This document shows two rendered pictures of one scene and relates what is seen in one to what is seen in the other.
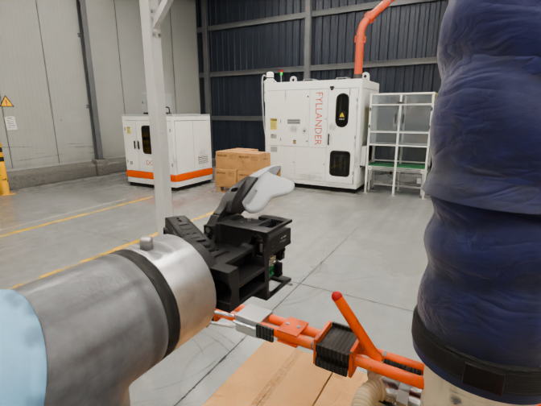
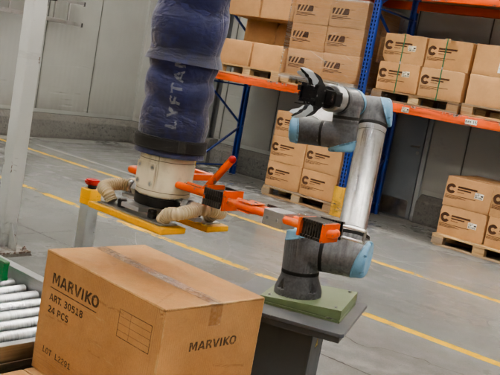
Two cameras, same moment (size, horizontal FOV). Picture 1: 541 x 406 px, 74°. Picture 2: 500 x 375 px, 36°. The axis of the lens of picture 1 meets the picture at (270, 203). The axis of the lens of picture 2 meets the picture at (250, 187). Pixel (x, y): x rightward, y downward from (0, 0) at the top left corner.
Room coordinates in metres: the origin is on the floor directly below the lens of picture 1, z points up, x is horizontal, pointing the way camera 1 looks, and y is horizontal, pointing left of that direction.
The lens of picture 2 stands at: (2.84, 0.25, 1.59)
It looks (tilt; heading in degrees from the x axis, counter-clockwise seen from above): 8 degrees down; 188
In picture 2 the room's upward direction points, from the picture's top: 10 degrees clockwise
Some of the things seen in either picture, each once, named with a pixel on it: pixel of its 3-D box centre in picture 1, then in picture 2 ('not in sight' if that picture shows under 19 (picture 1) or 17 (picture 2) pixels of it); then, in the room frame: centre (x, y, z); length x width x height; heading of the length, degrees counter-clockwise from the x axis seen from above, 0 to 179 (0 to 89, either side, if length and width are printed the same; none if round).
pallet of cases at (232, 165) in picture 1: (249, 170); not in sight; (8.06, 0.48, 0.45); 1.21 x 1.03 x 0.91; 61
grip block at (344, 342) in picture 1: (339, 347); (222, 197); (0.66, -0.15, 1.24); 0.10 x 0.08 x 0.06; 149
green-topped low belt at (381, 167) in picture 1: (396, 179); not in sight; (7.74, -2.78, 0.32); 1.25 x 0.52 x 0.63; 61
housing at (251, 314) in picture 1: (253, 321); (279, 218); (0.77, 0.04, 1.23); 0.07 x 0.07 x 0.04; 59
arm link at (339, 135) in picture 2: not in sight; (340, 134); (0.19, 0.13, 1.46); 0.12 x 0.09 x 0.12; 81
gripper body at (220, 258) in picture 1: (229, 258); (316, 95); (0.34, 0.04, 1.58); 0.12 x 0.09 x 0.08; 149
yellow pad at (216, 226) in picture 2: not in sight; (181, 210); (0.44, -0.31, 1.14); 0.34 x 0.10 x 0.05; 59
